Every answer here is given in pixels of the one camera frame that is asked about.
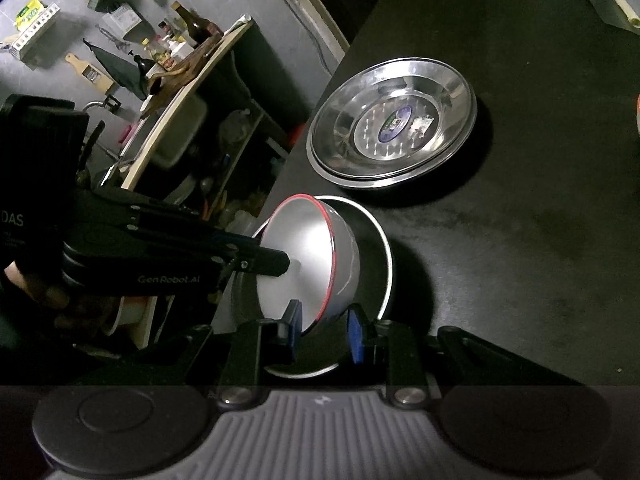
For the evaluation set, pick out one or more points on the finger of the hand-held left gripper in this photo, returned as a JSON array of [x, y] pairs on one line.
[[265, 262]]

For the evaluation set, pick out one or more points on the wooden paddle grater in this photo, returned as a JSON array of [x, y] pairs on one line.
[[92, 74]]

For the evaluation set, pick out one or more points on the dark glass bottle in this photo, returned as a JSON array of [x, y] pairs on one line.
[[200, 25]]

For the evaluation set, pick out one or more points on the wooden shelf board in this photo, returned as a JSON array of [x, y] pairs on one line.
[[224, 51]]

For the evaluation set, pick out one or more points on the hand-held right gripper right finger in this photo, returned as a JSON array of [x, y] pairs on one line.
[[356, 335]]

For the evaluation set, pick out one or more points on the stainless steel bowl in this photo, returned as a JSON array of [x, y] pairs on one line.
[[372, 260]]

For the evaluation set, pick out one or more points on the white wall rack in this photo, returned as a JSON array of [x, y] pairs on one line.
[[35, 30]]

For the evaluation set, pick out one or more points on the person's left hand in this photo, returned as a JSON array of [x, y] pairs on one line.
[[35, 285]]

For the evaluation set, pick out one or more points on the black cloth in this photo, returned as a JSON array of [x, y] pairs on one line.
[[117, 67]]

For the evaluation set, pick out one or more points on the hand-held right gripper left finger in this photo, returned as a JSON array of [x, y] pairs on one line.
[[295, 325]]

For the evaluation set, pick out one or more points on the small cream stick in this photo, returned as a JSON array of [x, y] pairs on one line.
[[627, 10]]

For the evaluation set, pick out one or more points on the large stainless steel plate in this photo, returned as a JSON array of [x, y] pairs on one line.
[[350, 186]]

